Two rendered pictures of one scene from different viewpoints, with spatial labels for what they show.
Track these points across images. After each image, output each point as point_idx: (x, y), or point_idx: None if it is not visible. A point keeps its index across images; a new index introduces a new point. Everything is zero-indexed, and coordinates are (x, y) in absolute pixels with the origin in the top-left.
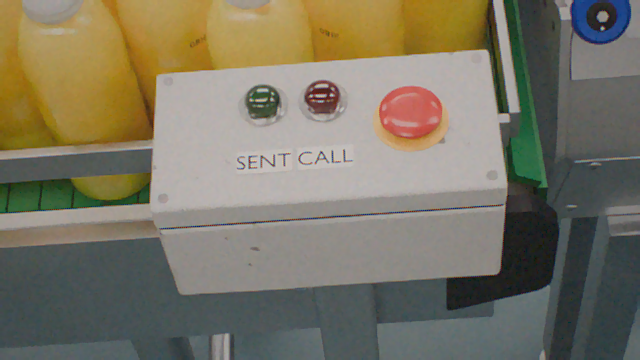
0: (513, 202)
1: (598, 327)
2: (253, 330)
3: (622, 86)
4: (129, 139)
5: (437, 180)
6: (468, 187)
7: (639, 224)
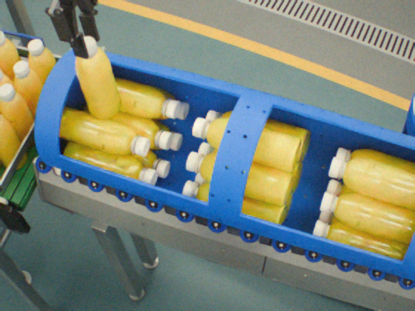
0: (6, 207)
1: (107, 253)
2: None
3: (54, 186)
4: None
5: None
6: None
7: (101, 226)
